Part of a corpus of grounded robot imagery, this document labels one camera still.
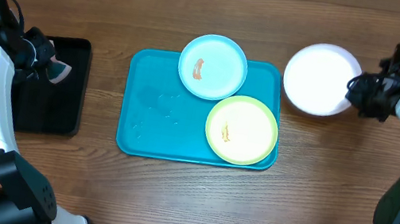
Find white plate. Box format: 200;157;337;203
282;43;362;117

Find green rimmed plate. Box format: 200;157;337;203
204;95;278;166

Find light blue plate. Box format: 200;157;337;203
177;34;248;101

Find black plastic tray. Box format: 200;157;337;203
11;37;92;137

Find blue plastic tray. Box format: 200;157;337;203
116;49;282;171

